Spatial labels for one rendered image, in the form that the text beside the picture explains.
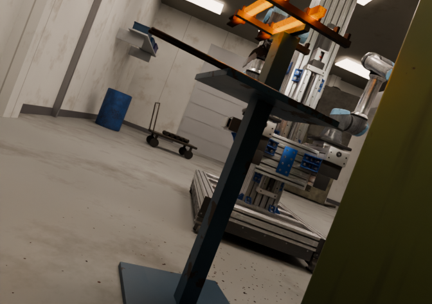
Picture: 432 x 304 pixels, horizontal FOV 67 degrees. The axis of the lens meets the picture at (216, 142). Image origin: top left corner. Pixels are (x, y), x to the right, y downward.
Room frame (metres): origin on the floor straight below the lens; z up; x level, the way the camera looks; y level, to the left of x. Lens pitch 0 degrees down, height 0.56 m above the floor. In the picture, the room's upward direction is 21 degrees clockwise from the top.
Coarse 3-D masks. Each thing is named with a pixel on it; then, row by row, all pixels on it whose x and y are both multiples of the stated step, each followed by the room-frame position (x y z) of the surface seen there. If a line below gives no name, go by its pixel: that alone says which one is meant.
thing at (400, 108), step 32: (416, 32) 0.79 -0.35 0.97; (416, 64) 0.76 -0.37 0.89; (384, 96) 0.80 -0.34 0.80; (416, 96) 0.73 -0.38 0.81; (384, 128) 0.77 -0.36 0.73; (416, 128) 0.71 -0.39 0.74; (384, 160) 0.75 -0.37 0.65; (416, 160) 0.69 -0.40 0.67; (352, 192) 0.79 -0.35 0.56; (384, 192) 0.72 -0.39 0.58; (416, 192) 0.67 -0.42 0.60; (352, 224) 0.76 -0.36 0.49; (384, 224) 0.70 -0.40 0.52; (416, 224) 0.65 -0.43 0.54; (320, 256) 0.80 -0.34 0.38; (352, 256) 0.74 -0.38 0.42; (384, 256) 0.68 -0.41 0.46; (416, 256) 0.63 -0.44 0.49; (320, 288) 0.78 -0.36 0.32; (352, 288) 0.71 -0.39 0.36; (384, 288) 0.66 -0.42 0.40; (416, 288) 0.61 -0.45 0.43
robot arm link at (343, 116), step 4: (336, 108) 2.17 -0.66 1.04; (332, 112) 2.17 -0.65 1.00; (336, 112) 2.15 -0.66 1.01; (340, 112) 2.14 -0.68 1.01; (344, 112) 2.13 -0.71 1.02; (348, 112) 2.15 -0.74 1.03; (332, 116) 2.16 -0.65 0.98; (336, 116) 2.14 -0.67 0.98; (340, 116) 2.13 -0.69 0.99; (344, 116) 2.13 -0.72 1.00; (348, 116) 2.15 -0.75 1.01; (352, 116) 2.18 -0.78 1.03; (340, 120) 2.13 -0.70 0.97; (344, 120) 2.14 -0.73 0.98; (348, 120) 2.15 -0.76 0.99; (352, 120) 2.15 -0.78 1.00; (340, 124) 2.13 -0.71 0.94; (344, 124) 2.14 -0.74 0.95; (348, 124) 2.15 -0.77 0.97; (340, 128) 2.14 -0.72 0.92; (344, 128) 2.17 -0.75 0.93; (348, 128) 2.16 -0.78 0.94
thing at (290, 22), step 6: (318, 6) 0.93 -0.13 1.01; (312, 12) 0.95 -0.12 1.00; (318, 12) 0.93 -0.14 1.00; (324, 12) 0.94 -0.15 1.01; (288, 18) 1.08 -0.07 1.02; (294, 18) 1.04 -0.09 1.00; (318, 18) 0.96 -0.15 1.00; (276, 24) 1.15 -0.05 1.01; (282, 24) 1.11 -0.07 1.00; (288, 24) 1.08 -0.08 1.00; (294, 24) 1.06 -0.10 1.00; (300, 24) 1.05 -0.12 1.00; (276, 30) 1.17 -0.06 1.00; (282, 30) 1.15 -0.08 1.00; (258, 36) 1.29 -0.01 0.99; (264, 36) 1.24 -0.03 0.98; (270, 36) 1.23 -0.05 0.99
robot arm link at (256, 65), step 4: (272, 8) 2.06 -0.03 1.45; (268, 12) 2.04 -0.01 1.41; (268, 16) 2.04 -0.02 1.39; (288, 16) 2.04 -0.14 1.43; (264, 20) 2.05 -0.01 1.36; (268, 20) 2.05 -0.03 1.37; (260, 44) 2.08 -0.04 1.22; (256, 60) 2.09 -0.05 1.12; (260, 60) 2.08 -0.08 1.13; (252, 64) 2.10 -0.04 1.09; (256, 64) 2.09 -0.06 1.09; (260, 64) 2.09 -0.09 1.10; (248, 68) 2.11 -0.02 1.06; (252, 68) 2.09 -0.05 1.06; (256, 68) 2.09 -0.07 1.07; (260, 68) 2.09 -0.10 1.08; (244, 72) 2.11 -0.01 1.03; (248, 72) 2.09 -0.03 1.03; (252, 72) 2.08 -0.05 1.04; (256, 72) 2.08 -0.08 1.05; (252, 76) 2.08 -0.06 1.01; (256, 76) 2.08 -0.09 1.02
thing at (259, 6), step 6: (258, 0) 1.04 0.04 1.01; (264, 0) 0.99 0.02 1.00; (252, 6) 1.07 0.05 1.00; (258, 6) 1.04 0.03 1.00; (264, 6) 1.02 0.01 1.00; (270, 6) 1.01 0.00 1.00; (246, 12) 1.11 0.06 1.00; (252, 12) 1.10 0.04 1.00; (258, 12) 1.08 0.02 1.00; (234, 18) 1.19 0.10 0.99; (228, 24) 1.28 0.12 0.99; (234, 24) 1.26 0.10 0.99
